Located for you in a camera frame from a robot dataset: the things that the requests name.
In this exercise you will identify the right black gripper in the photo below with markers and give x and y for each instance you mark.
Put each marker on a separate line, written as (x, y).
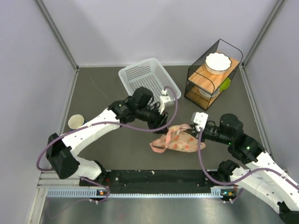
(193, 130)

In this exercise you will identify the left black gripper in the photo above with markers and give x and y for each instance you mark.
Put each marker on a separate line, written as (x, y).
(160, 120)

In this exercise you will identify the floral mesh laundry bag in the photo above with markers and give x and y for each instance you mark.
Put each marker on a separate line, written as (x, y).
(177, 139)

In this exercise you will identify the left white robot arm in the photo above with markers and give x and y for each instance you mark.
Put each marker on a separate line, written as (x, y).
(62, 151)

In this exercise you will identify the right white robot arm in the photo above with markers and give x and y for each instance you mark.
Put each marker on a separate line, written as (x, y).
(263, 178)

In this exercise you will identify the white bowl lower shelf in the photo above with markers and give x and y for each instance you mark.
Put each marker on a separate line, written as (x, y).
(206, 94)

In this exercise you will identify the white plastic perforated basket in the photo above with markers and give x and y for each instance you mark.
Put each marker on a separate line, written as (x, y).
(148, 73)

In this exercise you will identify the green plate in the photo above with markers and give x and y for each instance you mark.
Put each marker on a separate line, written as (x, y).
(225, 84)

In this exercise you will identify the white scalloped bowl top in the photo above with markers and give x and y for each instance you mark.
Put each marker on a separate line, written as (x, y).
(217, 63)

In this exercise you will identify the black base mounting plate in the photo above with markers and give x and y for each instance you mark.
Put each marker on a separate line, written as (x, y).
(157, 181)

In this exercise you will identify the beige paper cup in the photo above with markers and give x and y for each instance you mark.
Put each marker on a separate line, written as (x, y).
(76, 121)

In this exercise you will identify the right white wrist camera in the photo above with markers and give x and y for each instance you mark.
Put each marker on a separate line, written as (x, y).
(199, 119)

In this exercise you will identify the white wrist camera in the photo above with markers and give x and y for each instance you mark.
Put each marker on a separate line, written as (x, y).
(164, 101)
(199, 119)

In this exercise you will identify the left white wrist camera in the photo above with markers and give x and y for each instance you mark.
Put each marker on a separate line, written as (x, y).
(164, 101)

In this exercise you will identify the black wire wooden shelf rack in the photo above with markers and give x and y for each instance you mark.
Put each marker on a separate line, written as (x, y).
(199, 77)

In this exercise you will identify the perforated metal cable tray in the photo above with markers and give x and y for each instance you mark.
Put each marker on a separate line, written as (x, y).
(101, 193)

